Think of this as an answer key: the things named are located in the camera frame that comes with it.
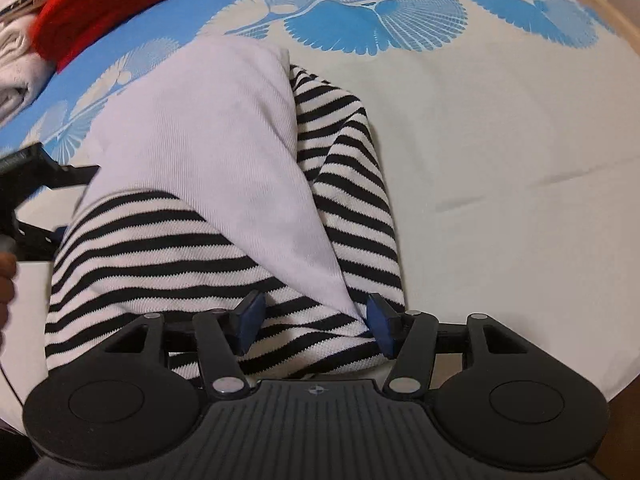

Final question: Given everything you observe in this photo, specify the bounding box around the black white striped garment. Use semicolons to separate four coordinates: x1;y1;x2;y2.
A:
44;36;405;379

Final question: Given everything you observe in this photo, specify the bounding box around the person left hand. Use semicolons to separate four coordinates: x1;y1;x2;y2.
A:
0;252;17;347

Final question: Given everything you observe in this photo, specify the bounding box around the cream folded blanket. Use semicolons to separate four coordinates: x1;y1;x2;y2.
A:
0;14;54;126

